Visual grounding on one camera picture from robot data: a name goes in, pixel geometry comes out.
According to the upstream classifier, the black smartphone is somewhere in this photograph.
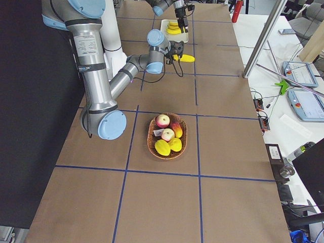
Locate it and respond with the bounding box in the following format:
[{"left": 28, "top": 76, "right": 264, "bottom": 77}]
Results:
[{"left": 278, "top": 29, "right": 296, "bottom": 35}]

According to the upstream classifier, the white price tag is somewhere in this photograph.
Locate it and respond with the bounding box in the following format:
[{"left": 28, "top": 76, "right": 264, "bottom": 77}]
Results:
[{"left": 153, "top": 129, "right": 164, "bottom": 137}]

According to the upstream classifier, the yellow star fruit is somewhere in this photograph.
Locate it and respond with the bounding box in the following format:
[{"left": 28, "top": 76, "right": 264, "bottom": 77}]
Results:
[{"left": 154, "top": 139, "right": 171, "bottom": 156}]

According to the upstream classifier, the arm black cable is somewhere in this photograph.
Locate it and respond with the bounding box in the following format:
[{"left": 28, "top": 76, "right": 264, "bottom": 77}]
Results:
[{"left": 83, "top": 48, "right": 184, "bottom": 139}]

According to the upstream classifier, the aluminium frame post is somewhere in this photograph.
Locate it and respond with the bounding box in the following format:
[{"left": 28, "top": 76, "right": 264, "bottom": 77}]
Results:
[{"left": 242, "top": 0, "right": 287, "bottom": 78}]

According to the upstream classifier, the grey office chair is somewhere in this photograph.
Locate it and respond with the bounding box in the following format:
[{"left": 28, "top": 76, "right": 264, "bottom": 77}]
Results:
[{"left": 289, "top": 2, "right": 323, "bottom": 42}]

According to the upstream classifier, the yellow banana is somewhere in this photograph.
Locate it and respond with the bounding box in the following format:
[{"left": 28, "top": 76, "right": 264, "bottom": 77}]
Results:
[
  {"left": 169, "top": 21, "right": 178, "bottom": 26},
  {"left": 168, "top": 25, "right": 179, "bottom": 30},
  {"left": 166, "top": 28, "right": 182, "bottom": 35},
  {"left": 173, "top": 54, "right": 195, "bottom": 63}
]

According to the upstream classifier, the red cylinder bottle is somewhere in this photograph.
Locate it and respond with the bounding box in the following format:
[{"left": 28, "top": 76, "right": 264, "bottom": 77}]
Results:
[{"left": 231, "top": 0, "right": 244, "bottom": 23}]

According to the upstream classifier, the upper blue teach pendant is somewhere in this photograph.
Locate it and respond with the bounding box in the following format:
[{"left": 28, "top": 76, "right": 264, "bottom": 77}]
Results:
[{"left": 282, "top": 61, "right": 318, "bottom": 88}]

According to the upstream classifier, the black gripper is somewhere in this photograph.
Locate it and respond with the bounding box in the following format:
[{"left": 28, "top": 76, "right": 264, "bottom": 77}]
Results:
[
  {"left": 165, "top": 41, "right": 177, "bottom": 63},
  {"left": 175, "top": 7, "right": 188, "bottom": 33}
]

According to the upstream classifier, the yellow lemon fruit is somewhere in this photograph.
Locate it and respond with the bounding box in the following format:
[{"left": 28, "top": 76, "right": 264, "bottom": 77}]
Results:
[{"left": 168, "top": 137, "right": 182, "bottom": 152}]

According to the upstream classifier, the white paper note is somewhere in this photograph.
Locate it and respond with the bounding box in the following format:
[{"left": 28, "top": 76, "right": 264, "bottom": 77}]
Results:
[{"left": 279, "top": 114, "right": 312, "bottom": 138}]

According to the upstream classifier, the orange connector module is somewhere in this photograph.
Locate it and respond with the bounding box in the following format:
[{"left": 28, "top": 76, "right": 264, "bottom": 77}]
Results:
[
  {"left": 253, "top": 98, "right": 264, "bottom": 112},
  {"left": 258, "top": 115, "right": 270, "bottom": 133}
]

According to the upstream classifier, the blue teach pendant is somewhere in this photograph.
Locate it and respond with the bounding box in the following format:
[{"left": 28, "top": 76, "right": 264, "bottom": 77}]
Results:
[
  {"left": 282, "top": 61, "right": 318, "bottom": 88},
  {"left": 287, "top": 89, "right": 323, "bottom": 123}
]

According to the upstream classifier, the red yellow mango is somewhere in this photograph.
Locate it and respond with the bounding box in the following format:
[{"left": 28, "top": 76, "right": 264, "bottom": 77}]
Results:
[{"left": 170, "top": 121, "right": 183, "bottom": 138}]

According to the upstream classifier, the lower blue teach pendant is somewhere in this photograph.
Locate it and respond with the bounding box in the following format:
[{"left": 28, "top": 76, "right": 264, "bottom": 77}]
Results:
[{"left": 287, "top": 89, "right": 323, "bottom": 123}]

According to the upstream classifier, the green handled reacher grabber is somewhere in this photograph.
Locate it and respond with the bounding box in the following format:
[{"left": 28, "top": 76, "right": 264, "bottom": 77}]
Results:
[{"left": 256, "top": 63, "right": 324, "bottom": 97}]

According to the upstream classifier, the brown wicker basket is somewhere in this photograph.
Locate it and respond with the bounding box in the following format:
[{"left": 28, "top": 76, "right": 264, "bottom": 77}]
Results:
[{"left": 147, "top": 113, "right": 187, "bottom": 159}]

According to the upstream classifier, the white bear tray plate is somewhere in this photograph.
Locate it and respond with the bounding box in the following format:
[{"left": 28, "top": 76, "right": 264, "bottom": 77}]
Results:
[{"left": 160, "top": 19, "right": 189, "bottom": 43}]

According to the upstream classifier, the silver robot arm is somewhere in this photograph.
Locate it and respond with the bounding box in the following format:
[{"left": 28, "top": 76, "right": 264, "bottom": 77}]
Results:
[
  {"left": 42, "top": 1, "right": 183, "bottom": 140},
  {"left": 146, "top": 0, "right": 188, "bottom": 33}
]

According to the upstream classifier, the black power adapter box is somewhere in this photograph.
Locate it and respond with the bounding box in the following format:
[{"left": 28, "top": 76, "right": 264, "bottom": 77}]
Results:
[{"left": 265, "top": 144, "right": 284, "bottom": 165}]

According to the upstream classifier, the black monitor screen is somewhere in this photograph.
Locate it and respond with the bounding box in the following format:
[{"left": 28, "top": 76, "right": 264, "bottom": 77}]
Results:
[{"left": 293, "top": 139, "right": 324, "bottom": 212}]

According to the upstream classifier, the white pole with base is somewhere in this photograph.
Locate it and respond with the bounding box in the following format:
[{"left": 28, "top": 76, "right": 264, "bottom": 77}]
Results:
[{"left": 100, "top": 0, "right": 127, "bottom": 80}]

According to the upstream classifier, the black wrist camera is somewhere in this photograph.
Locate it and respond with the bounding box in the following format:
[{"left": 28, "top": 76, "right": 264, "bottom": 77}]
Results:
[
  {"left": 173, "top": 41, "right": 184, "bottom": 58},
  {"left": 186, "top": 4, "right": 195, "bottom": 12}
]

